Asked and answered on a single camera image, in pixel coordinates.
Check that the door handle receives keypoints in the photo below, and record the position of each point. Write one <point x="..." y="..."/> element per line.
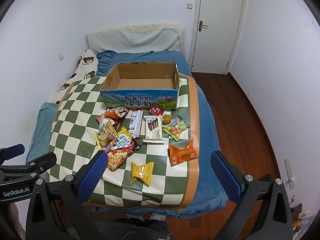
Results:
<point x="201" y="25"/>

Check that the orange snack packet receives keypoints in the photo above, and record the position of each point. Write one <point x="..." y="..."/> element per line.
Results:
<point x="179" y="155"/>

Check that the brown braised egg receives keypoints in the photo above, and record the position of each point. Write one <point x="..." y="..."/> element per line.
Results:
<point x="166" y="119"/>

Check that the yellow snack bag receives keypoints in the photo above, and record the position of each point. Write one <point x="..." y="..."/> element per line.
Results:
<point x="106" y="134"/>

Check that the yellow haidilao packet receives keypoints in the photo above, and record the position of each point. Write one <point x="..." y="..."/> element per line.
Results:
<point x="142" y="173"/>

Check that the open cardboard milk box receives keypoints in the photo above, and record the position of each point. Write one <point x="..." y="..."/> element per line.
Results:
<point x="141" y="85"/>

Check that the dark red jerky packet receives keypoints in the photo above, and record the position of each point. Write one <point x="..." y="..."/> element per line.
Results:
<point x="118" y="123"/>

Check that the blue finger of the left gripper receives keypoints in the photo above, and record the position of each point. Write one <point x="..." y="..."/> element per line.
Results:
<point x="42" y="163"/>
<point x="11" y="152"/>

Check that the small red packet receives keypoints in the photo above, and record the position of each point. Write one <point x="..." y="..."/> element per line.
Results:
<point x="154" y="110"/>

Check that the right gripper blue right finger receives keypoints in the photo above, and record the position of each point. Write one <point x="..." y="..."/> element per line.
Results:
<point x="229" y="177"/>

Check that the white door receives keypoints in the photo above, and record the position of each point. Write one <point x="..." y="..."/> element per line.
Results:
<point x="214" y="47"/>

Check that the wall socket left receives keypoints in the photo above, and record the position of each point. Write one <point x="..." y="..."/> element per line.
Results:
<point x="60" y="56"/>

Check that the chocolate stick biscuit box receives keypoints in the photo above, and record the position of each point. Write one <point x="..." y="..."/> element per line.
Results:
<point x="153" y="130"/>

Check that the white power strip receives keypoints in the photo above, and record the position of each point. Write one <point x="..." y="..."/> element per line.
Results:
<point x="289" y="172"/>

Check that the colourful candy bag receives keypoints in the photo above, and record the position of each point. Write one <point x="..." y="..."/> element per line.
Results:
<point x="177" y="126"/>

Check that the blue bed sheet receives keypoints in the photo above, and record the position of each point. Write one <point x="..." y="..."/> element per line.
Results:
<point x="209" y="194"/>

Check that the green white checkered mat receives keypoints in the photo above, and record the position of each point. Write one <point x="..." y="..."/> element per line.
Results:
<point x="74" y="144"/>

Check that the orange panda snack bag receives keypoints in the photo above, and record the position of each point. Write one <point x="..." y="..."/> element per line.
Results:
<point x="116" y="113"/>

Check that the red white long packet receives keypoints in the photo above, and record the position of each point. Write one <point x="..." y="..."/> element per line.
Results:
<point x="136" y="123"/>

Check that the white bear print pillow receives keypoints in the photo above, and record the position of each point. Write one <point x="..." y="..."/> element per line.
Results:
<point x="87" y="68"/>

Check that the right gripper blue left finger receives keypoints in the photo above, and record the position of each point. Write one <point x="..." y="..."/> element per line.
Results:
<point x="89" y="175"/>

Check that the korean cheese noodle packet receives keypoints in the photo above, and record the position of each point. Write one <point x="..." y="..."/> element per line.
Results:
<point x="119" y="149"/>

